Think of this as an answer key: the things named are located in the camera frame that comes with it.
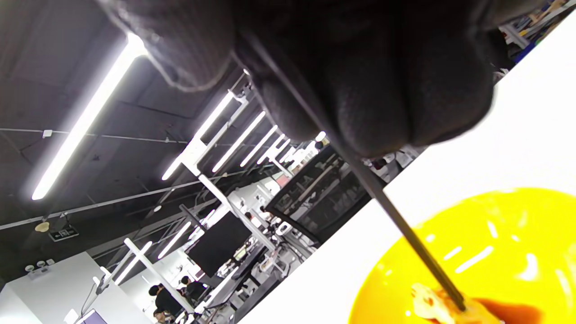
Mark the person's right hand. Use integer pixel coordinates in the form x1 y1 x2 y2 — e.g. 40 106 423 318
97 0 547 158

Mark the black chopstick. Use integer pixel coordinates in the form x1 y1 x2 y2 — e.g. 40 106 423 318
243 36 467 312

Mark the yellow dumpling bowl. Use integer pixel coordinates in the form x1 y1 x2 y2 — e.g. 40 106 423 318
349 188 576 324

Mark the pale dumpling with red dots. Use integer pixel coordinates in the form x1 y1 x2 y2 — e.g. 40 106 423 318
412 283 500 324

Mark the soy sauce smear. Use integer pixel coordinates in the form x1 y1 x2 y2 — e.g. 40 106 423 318
472 297 558 324

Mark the black mesh office chair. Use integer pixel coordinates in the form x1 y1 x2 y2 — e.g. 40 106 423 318
265 146 387 246

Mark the black monitor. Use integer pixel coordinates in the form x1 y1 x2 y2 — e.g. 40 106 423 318
187 211 252 277

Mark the row of ceiling light strips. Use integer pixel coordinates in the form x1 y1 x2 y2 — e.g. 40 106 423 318
31 34 329 270

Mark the dark hanging ceiling sign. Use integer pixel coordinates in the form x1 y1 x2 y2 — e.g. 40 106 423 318
49 225 79 242

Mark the purple screen monitor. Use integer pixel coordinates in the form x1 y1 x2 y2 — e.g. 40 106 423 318
74 308 108 324

